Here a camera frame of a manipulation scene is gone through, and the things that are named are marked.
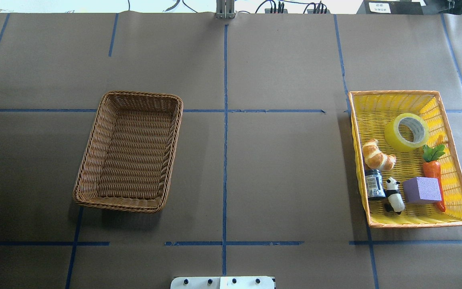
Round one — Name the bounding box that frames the yellow packing tape roll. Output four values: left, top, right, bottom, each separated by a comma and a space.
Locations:
384, 113, 430, 152

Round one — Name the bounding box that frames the brown wicker basket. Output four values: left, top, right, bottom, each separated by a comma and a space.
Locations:
72, 90, 183, 214

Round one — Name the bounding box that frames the yellow orange-rimmed basket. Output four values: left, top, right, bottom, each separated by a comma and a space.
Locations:
349, 90, 462, 228

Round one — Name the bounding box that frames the white mounting plate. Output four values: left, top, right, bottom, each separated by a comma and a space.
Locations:
170, 276, 276, 289

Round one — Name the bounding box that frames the black power strip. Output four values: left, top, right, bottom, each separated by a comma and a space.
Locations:
303, 1, 330, 14
261, 0, 288, 14

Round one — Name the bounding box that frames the toy croissant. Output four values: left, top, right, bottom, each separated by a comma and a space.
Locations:
362, 138, 397, 171

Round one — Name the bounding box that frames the small black jar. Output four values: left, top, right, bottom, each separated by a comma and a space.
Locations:
365, 169, 386, 201

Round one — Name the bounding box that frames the panda figurine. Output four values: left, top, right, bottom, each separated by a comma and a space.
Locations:
383, 177, 405, 215

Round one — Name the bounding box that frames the purple foam block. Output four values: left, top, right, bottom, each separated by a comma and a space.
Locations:
403, 176, 443, 204

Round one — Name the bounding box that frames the toy carrot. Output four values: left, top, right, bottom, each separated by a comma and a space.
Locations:
422, 143, 446, 212

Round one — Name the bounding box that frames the black box with label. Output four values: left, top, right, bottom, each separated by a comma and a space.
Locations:
356, 0, 424, 15

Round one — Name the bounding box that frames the aluminium frame post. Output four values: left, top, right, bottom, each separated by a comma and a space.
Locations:
216, 0, 236, 19

